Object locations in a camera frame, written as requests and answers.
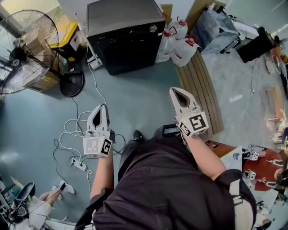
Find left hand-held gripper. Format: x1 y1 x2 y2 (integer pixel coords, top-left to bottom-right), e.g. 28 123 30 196
82 104 113 159

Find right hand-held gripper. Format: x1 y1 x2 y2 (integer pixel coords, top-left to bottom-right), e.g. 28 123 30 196
169 87 209 138

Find dark grey washing machine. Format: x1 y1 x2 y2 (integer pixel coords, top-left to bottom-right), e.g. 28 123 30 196
86 0 167 76

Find person's right forearm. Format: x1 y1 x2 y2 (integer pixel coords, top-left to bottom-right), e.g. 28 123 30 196
186 134 227 181

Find person's left forearm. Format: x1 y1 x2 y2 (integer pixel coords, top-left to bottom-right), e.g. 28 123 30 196
90 156 114 199

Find wooden slatted board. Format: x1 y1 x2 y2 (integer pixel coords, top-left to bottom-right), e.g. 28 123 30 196
175 48 225 141

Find black rectangular device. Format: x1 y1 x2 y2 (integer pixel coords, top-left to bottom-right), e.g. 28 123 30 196
162 124 181 138

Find person's left black shoe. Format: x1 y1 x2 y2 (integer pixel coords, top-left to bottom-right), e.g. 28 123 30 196
132 130 145 142

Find white power strip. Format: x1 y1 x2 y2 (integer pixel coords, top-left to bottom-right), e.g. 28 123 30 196
70 158 88 171

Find person's black trousers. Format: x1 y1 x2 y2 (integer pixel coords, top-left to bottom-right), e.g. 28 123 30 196
118 134 165 178

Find clear red-capped water bottle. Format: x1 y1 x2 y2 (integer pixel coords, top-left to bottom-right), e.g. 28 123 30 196
155 28 176 64
171 35 201 68
168 16 189 40

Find brown wooden table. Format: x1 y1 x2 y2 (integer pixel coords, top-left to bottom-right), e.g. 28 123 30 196
205 140 244 158

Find white flat mop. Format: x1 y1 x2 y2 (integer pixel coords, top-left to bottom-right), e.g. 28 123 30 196
74 12 104 71

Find large cardboard box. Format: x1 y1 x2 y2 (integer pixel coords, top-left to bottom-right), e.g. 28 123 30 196
26 48 62 93

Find white sheet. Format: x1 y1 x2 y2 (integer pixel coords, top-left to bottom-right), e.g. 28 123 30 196
220 146 244 172

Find grey plastic bag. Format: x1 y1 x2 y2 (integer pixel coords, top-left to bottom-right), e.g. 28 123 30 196
191 9 240 55

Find person's black shirt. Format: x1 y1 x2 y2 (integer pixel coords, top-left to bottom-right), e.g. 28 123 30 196
75 134 257 230

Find light wooden stool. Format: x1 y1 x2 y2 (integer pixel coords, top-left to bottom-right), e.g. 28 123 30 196
264 86 288 124

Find small cardboard box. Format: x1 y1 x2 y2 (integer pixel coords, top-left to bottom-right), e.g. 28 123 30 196
160 4 173 23

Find black bin with yellow lid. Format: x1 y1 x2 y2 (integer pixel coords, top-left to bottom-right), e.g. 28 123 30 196
48 21 88 74

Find black standing fan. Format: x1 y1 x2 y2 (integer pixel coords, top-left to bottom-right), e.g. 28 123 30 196
0 9 85 98

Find black power cable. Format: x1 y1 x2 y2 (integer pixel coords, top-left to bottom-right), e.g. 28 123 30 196
53 96 91 190

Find white power cable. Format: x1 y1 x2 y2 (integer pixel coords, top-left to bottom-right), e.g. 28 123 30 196
58 44 124 163

